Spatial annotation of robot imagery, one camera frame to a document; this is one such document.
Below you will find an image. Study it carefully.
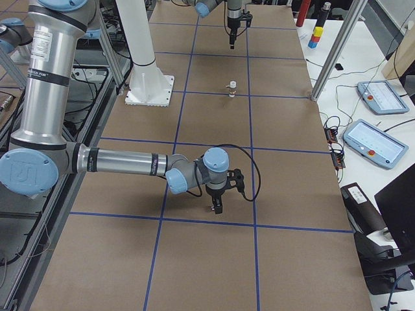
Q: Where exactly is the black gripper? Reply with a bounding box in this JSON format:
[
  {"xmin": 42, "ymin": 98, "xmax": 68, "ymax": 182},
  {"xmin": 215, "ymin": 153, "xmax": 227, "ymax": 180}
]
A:
[
  {"xmin": 206, "ymin": 186, "xmax": 226, "ymax": 214},
  {"xmin": 227, "ymin": 19, "xmax": 241, "ymax": 49}
]

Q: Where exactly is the blue wooden block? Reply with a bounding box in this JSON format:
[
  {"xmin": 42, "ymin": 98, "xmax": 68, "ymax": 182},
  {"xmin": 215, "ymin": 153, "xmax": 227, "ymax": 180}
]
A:
[{"xmin": 307, "ymin": 41, "xmax": 318, "ymax": 49}]

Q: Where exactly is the red cylinder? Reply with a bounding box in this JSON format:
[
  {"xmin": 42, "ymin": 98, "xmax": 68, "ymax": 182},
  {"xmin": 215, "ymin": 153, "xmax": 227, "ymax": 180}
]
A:
[{"xmin": 296, "ymin": 0, "xmax": 311, "ymax": 27}]

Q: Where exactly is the yellow wooden block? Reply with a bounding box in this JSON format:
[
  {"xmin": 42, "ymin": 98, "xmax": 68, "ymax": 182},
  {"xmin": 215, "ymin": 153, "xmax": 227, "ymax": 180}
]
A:
[{"xmin": 313, "ymin": 27, "xmax": 324, "ymax": 38}]

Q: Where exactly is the black cylinder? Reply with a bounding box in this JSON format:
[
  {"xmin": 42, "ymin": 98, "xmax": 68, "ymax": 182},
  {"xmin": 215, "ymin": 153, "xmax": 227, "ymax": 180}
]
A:
[{"xmin": 315, "ymin": 2, "xmax": 331, "ymax": 27}]

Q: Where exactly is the small black box device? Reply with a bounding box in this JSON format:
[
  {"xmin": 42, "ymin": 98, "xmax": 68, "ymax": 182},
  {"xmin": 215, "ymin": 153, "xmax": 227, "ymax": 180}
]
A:
[{"xmin": 335, "ymin": 63, "xmax": 344, "ymax": 71}]

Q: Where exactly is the orange circuit board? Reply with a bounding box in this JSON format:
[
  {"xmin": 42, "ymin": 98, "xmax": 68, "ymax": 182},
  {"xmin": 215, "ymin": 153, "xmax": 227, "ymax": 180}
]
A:
[{"xmin": 324, "ymin": 128, "xmax": 338, "ymax": 144}]

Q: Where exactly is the dark brown box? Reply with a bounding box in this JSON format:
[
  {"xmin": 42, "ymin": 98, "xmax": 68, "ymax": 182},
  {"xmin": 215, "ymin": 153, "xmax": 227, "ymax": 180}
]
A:
[{"xmin": 340, "ymin": 183, "xmax": 386, "ymax": 235}]

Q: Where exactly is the far teach pendant tablet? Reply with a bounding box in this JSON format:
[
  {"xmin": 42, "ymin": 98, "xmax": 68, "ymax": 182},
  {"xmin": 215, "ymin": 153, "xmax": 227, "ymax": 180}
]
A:
[{"xmin": 357, "ymin": 80, "xmax": 409, "ymax": 115}]

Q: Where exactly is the teach pendant tablet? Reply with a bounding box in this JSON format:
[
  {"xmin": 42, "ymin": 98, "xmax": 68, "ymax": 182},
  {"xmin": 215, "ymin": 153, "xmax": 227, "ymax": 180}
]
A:
[
  {"xmin": 357, "ymin": 80, "xmax": 409, "ymax": 115},
  {"xmin": 343, "ymin": 119, "xmax": 409, "ymax": 169}
]

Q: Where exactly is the wooden board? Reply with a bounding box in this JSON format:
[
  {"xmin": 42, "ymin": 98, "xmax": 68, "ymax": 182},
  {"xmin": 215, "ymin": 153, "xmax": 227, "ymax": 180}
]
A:
[{"xmin": 382, "ymin": 21, "xmax": 414, "ymax": 79}]

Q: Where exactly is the near teach pendant tablet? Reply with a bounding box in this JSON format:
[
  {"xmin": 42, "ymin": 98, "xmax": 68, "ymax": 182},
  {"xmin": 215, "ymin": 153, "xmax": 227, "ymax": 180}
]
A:
[{"xmin": 343, "ymin": 119, "xmax": 409, "ymax": 169}]

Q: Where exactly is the black monitor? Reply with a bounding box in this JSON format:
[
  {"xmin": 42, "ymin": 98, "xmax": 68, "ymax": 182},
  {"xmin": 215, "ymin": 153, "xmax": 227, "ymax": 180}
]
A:
[{"xmin": 375, "ymin": 165, "xmax": 415, "ymax": 253}]

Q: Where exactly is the black monitor stand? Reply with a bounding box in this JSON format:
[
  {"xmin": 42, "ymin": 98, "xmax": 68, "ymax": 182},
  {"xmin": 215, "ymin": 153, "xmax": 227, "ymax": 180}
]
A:
[{"xmin": 353, "ymin": 232, "xmax": 414, "ymax": 295}]

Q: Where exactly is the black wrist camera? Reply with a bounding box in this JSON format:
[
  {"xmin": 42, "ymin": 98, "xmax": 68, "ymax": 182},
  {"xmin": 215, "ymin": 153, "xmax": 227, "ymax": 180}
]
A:
[
  {"xmin": 226, "ymin": 168, "xmax": 245, "ymax": 194},
  {"xmin": 241, "ymin": 10, "xmax": 253, "ymax": 28}
]

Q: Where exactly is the black camera cable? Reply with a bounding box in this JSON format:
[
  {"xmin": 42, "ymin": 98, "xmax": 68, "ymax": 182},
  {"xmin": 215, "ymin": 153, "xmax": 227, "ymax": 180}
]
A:
[{"xmin": 220, "ymin": 144, "xmax": 261, "ymax": 202}]

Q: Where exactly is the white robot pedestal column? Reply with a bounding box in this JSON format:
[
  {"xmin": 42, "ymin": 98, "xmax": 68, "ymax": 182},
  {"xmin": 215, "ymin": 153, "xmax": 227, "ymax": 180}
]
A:
[{"xmin": 116, "ymin": 0, "xmax": 174, "ymax": 107}]

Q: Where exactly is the aluminium frame post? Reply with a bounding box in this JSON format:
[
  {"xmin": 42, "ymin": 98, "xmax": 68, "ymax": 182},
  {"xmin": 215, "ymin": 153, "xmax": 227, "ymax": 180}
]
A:
[{"xmin": 310, "ymin": 0, "xmax": 368, "ymax": 102}]

